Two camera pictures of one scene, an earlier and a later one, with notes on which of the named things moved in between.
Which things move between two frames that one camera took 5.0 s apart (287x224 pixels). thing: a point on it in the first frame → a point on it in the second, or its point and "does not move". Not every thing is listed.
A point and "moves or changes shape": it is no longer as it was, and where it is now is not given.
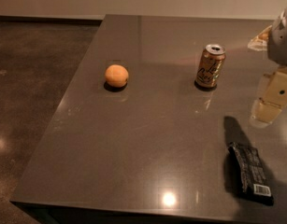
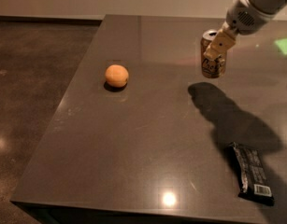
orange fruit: (116, 76) does not move
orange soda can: (209, 66) moves or changes shape
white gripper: (281, 42) → (241, 20)
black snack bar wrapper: (250, 173) does not move
